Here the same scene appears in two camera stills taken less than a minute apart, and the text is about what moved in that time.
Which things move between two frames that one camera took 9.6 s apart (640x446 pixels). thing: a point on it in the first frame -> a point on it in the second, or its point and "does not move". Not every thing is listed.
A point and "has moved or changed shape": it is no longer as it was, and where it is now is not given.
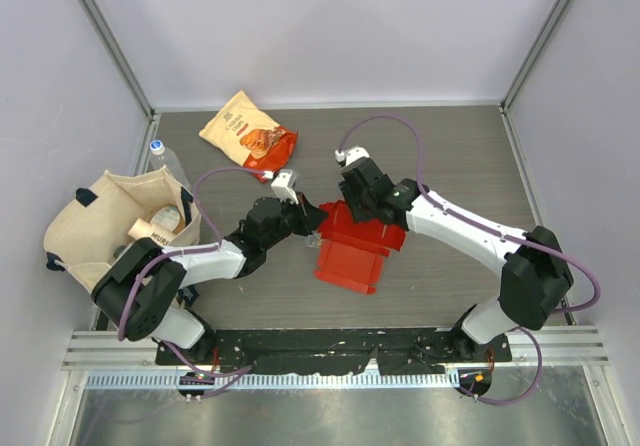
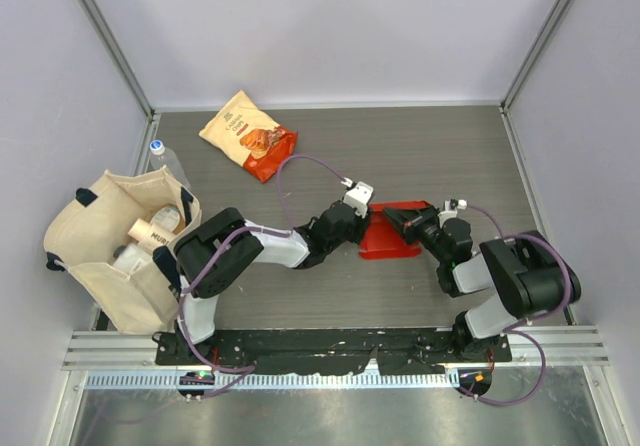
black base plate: [345, 351] does not move
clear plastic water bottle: [161, 156] does not move
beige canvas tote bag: [83, 235] does not move
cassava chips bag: [244, 133] does not move
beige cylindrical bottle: [143, 229] does not move
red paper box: [350, 253] has moved or changed shape
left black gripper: [308, 215] -> [362, 225]
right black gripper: [358, 213] -> [410, 220]
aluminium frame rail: [560, 348] does not move
